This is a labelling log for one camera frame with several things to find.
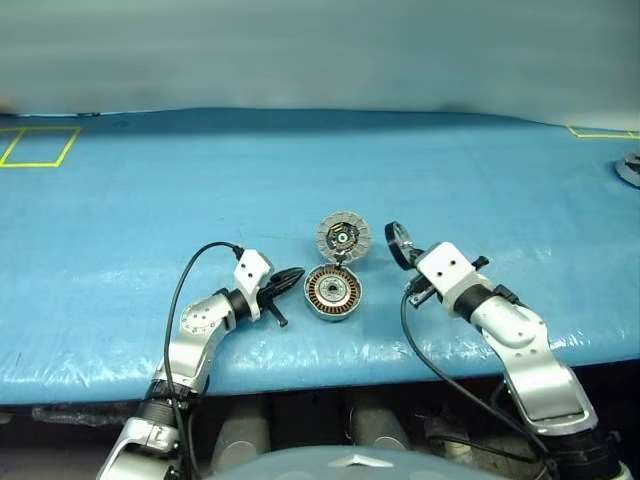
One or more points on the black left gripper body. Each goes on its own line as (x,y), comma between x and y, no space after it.
(266,297)

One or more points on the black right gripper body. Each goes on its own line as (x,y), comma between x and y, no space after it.
(420,295)

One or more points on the black spoked rotor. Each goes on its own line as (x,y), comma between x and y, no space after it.
(389,240)

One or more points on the silver motor housing copper stator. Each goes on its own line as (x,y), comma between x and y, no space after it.
(332,292)

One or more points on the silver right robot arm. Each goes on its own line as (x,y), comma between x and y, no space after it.
(520,325)

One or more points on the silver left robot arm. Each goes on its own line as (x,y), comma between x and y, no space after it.
(200,320)

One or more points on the grey rounded cylinder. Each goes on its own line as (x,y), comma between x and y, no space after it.
(380,425)
(242,435)

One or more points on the blue plastic table cover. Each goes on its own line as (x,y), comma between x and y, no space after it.
(150,210)

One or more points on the grey robot torso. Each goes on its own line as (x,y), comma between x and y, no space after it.
(350,467)

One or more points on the silver black round part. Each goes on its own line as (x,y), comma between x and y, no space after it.
(631,172)

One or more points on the small black object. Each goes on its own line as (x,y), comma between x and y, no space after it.
(89,114)

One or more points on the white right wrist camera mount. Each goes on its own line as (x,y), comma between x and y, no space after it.
(445,265)

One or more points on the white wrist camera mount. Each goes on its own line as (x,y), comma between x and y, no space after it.
(445,265)
(250,267)

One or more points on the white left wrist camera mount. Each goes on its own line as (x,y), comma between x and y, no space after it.
(250,267)

